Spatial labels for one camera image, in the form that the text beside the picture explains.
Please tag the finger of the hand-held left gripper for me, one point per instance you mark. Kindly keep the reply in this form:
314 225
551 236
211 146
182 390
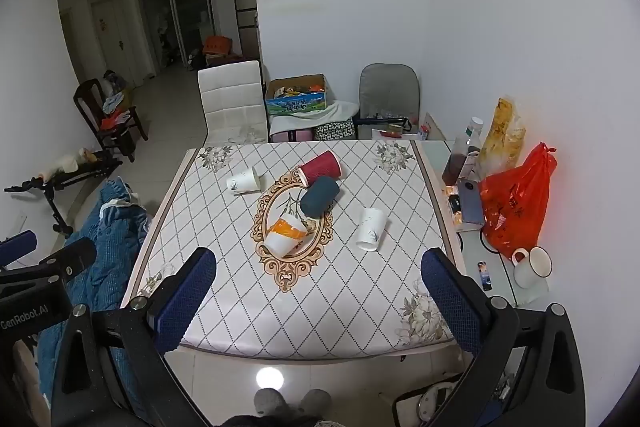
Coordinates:
70 254
15 247

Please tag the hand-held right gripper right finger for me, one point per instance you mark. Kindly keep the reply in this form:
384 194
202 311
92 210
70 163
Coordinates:
450 302

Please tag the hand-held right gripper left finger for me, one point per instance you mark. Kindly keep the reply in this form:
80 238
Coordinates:
186 297

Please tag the white cup with plant print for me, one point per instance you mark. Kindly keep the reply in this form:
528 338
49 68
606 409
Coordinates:
372 228

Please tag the orange and white paper cup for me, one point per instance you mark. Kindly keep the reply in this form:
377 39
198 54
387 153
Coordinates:
285 234

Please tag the small white paper cup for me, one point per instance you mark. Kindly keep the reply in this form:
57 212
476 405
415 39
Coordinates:
243 181

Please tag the dark teal cup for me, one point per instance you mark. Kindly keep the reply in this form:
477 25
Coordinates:
322 196

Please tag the red ribbed paper cup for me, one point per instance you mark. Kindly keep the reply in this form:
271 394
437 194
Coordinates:
320 167

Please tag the blue quilted blanket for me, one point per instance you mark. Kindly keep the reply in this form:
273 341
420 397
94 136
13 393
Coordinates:
112 237

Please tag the diamond pattern floral tablecloth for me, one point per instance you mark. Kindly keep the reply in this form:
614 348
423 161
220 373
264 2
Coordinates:
240 287

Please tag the black folding stand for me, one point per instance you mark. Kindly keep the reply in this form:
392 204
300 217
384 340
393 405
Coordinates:
60 184

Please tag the white enamel mug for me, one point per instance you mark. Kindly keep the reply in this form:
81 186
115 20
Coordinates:
532 267

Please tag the white plush toy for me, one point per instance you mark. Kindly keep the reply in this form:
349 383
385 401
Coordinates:
67 163

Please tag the grey rectangular box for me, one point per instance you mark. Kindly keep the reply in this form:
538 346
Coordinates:
471 202

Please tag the orange plastic bag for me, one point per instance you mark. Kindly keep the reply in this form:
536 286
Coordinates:
517 207

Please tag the person's grey slipper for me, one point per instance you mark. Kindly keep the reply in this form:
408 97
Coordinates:
316 401
270 401

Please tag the jar of dark liquid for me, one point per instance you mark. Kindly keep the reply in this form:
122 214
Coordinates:
454 167

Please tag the dark wooden chair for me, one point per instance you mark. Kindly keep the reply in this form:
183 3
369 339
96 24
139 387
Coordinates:
92 107

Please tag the pile of clothes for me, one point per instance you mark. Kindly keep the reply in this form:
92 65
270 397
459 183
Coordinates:
115 109

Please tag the clear bottle with white cap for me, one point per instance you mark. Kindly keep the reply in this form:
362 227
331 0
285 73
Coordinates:
472 137

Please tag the yellow plastic bag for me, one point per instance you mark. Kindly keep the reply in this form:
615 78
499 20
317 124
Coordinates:
505 137

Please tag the beige board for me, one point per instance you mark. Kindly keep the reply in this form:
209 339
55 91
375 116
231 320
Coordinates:
434 127

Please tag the brown tape roll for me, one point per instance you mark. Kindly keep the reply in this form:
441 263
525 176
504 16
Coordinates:
395 128

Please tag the pink storage box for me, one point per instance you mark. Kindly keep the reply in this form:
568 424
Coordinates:
292 136

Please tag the white padded chair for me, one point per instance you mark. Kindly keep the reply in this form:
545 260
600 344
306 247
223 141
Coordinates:
232 102

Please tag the patterned black and white bag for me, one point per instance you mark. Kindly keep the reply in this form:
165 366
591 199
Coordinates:
335 130

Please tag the grey cushioned chair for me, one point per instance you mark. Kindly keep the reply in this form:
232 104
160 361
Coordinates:
389 89

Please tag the white cloth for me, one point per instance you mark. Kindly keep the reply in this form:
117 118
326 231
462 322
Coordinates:
332 113

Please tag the cardboard box with green print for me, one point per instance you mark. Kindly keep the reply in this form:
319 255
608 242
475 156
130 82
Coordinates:
295 99

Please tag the orange box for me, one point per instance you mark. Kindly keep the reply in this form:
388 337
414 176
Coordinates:
218 44

